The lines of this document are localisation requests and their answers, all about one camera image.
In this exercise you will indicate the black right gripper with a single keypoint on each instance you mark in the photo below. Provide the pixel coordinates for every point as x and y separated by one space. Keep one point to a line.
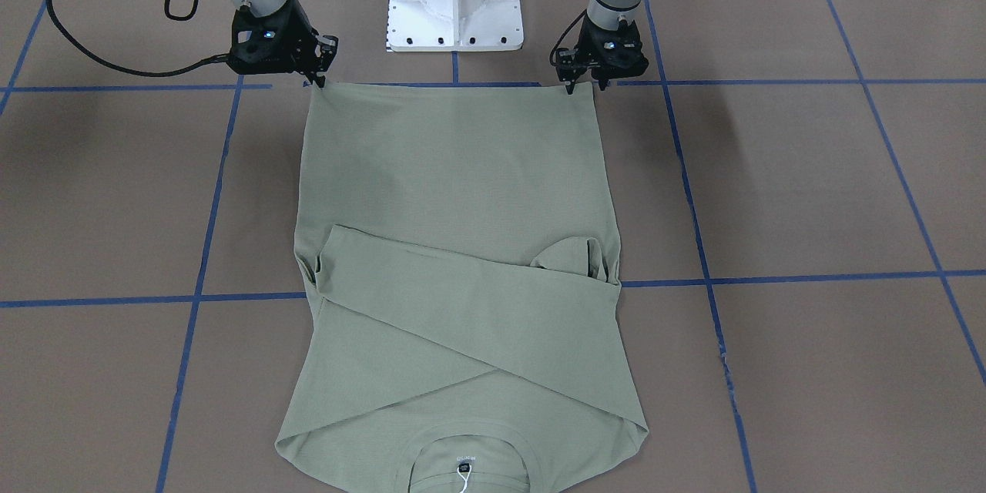
295 32

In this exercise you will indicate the white paper hang tag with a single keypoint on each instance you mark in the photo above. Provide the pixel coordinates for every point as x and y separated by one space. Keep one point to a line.
464 473

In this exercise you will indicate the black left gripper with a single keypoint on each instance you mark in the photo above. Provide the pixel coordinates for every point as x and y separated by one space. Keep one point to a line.
575 60

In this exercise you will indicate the olive green long-sleeve shirt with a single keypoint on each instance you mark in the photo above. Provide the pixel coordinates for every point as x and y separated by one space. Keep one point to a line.
460 257

